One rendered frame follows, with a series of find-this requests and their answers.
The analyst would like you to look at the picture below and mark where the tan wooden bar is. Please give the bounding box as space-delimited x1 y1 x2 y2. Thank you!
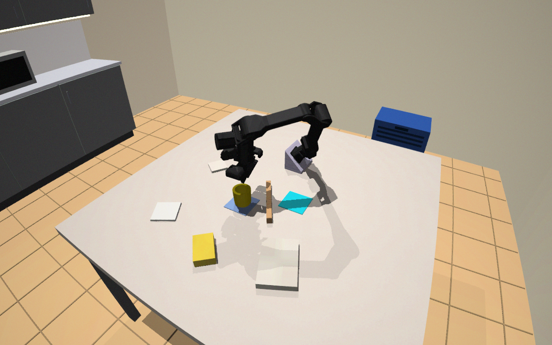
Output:
266 181 272 223

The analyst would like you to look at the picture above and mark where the yellow rectangular block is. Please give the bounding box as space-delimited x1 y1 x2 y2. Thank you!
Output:
192 232 216 267

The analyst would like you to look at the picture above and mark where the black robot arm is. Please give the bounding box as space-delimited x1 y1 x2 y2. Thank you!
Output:
215 101 332 163

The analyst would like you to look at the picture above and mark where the yellow cup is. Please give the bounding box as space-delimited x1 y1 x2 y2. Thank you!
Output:
232 184 251 208

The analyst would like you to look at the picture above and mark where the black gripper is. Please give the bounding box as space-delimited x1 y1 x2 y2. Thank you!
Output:
226 146 263 183

